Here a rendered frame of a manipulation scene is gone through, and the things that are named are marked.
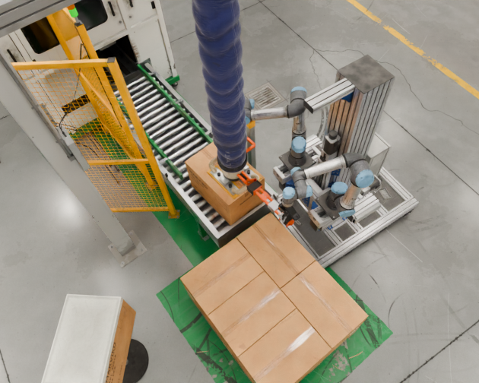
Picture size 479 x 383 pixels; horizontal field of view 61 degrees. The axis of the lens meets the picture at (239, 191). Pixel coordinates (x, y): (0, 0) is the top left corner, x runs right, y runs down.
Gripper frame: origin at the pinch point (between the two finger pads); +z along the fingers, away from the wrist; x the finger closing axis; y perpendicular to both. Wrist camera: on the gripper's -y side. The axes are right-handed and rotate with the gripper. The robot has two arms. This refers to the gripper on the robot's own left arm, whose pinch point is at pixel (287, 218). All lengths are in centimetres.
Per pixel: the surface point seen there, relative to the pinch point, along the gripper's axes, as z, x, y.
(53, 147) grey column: -52, 100, 120
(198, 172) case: 30, 16, 92
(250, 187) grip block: -1.4, 3.8, 36.7
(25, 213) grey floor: 126, 164, 236
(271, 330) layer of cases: 70, 49, -39
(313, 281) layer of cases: 70, -3, -33
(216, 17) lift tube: -139, 7, 52
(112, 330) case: 23, 139, 23
